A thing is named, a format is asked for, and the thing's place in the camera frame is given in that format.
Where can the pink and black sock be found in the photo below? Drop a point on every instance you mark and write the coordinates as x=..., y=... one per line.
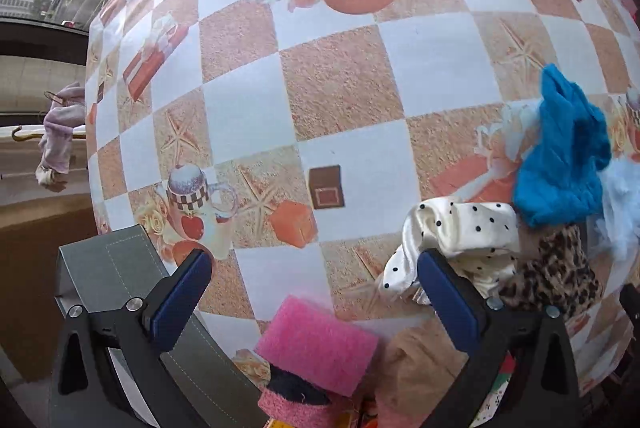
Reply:
x=295, y=403

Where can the checkered printed tablecloth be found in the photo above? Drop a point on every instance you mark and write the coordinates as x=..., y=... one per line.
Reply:
x=340, y=83

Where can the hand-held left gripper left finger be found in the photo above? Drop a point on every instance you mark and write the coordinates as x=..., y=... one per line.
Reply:
x=182, y=293

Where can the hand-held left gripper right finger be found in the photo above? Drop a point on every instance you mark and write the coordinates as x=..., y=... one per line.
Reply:
x=445, y=293

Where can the light blue fluffy scrunchie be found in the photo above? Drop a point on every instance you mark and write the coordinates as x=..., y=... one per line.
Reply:
x=617, y=203

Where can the leopard print scrunchie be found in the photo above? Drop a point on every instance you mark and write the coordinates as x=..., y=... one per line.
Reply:
x=555, y=268

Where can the pale pink hanging garment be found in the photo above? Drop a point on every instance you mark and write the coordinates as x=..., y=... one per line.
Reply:
x=57, y=133

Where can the grey fabric storage box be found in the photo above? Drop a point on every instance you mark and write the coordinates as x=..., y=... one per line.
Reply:
x=125, y=258

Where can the beige cloth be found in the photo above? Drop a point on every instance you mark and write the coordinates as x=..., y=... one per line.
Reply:
x=420, y=373

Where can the colourful print cloth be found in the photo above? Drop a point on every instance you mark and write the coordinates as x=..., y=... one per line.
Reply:
x=495, y=395

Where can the pink sponge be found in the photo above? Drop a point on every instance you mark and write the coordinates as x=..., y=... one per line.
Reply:
x=320, y=343

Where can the white polka dot satin scrunchie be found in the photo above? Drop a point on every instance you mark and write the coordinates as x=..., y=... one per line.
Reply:
x=465, y=223

